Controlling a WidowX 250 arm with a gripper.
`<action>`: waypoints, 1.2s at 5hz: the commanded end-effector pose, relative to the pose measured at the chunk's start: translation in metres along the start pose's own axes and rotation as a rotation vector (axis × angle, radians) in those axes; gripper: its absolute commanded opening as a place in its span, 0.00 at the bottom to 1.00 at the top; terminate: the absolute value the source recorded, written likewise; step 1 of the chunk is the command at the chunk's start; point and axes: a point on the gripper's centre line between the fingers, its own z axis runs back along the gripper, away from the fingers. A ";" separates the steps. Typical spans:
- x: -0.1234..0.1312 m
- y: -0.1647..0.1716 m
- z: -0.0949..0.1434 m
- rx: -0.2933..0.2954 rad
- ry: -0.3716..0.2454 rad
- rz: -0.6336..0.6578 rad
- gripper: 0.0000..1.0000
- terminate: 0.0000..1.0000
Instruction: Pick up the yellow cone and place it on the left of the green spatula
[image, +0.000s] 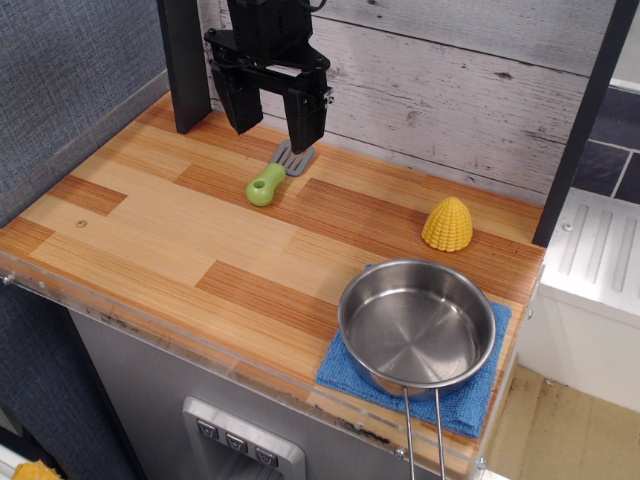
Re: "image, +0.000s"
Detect clear acrylic table edge guard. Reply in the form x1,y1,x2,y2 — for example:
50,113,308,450
0,251,487,480

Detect yellow corn cone toy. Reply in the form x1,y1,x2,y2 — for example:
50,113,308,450
421,197,473,253

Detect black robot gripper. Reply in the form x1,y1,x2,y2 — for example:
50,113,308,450
204,1,330,154

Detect blue cloth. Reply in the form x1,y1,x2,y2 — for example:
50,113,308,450
316,300,512,438

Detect black left frame post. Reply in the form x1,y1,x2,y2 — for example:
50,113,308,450
156,0,211,134

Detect yellow toy at bottom left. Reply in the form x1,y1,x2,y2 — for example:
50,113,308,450
11,461,62,480

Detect white ridged side cabinet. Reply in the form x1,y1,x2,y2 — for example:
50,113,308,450
517,189,639,411

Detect stainless steel pot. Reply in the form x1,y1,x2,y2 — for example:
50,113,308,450
337,257,498,480

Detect black right frame post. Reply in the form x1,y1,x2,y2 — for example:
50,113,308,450
532,0,639,248

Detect silver button control panel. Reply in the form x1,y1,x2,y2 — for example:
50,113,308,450
182,396,307,479

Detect green handled grey spatula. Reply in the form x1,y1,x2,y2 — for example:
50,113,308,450
245,140,315,207

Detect black frame post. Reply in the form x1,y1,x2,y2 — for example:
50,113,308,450
532,0,639,248
156,0,211,134

